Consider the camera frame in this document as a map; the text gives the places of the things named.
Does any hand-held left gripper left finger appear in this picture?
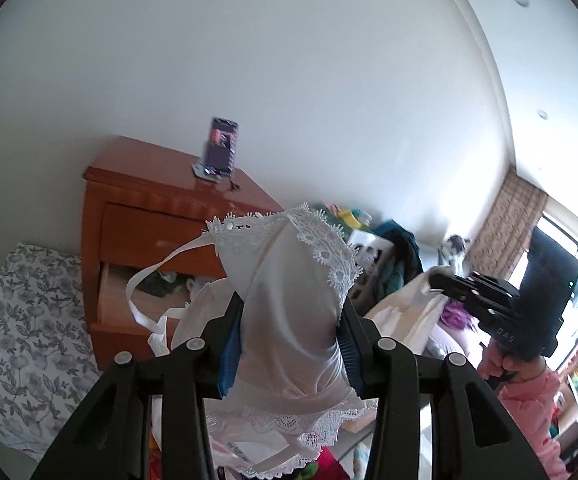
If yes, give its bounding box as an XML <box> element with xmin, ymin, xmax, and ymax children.
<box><xmin>29</xmin><ymin>290</ymin><xmax>246</xmax><ymax>480</ymax></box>

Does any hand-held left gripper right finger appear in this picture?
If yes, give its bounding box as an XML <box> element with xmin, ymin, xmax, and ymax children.
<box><xmin>335</xmin><ymin>301</ymin><xmax>541</xmax><ymax>480</ymax></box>

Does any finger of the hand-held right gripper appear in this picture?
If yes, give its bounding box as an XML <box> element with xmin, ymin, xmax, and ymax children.
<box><xmin>428</xmin><ymin>271</ymin><xmax>476</xmax><ymax>307</ymax></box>

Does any plain white garment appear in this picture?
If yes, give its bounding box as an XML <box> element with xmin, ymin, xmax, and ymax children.
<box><xmin>363</xmin><ymin>272</ymin><xmax>451</xmax><ymax>357</ymax></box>

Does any white lace bra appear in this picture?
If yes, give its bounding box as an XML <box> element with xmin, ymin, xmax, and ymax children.
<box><xmin>125</xmin><ymin>202</ymin><xmax>381</xmax><ymax>478</ymax></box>

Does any person's right forearm pink sleeve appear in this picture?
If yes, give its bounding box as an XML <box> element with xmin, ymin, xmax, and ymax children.
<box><xmin>495</xmin><ymin>371</ymin><xmax>571</xmax><ymax>480</ymax></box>

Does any person's right hand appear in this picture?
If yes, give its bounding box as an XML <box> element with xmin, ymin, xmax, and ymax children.
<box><xmin>478</xmin><ymin>341</ymin><xmax>540</xmax><ymax>392</ymax></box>

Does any purple cloth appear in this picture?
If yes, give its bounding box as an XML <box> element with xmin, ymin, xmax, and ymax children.
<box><xmin>440</xmin><ymin>304</ymin><xmax>479</xmax><ymax>332</ymax></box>

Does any teal garment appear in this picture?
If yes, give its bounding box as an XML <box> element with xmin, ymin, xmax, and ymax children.
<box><xmin>373</xmin><ymin>219</ymin><xmax>424</xmax><ymax>297</ymax></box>

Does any patterned beige curtain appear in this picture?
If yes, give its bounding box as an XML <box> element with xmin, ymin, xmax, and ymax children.
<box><xmin>468</xmin><ymin>169</ymin><xmax>550</xmax><ymax>292</ymax></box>

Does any white plastic basket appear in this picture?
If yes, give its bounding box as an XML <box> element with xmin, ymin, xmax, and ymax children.
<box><xmin>346</xmin><ymin>230</ymin><xmax>396</xmax><ymax>313</ymax></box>

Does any dark cloth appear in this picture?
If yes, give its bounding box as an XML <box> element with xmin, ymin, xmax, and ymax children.
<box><xmin>138</xmin><ymin>271</ymin><xmax>196</xmax><ymax>300</ymax></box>

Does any wooden nightstand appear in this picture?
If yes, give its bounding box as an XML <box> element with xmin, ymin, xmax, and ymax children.
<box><xmin>81</xmin><ymin>135</ymin><xmax>286</xmax><ymax>372</ymax></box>

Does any phone stand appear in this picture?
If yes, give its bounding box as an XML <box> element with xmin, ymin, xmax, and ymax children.
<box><xmin>191</xmin><ymin>162</ymin><xmax>242</xmax><ymax>192</ymax></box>

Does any grey floral bedsheet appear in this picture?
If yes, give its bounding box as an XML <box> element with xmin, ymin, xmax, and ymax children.
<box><xmin>0</xmin><ymin>241</ymin><xmax>100</xmax><ymax>462</ymax></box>

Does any smartphone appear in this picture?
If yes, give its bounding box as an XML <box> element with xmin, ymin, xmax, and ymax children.
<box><xmin>203</xmin><ymin>116</ymin><xmax>241</xmax><ymax>177</ymax></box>

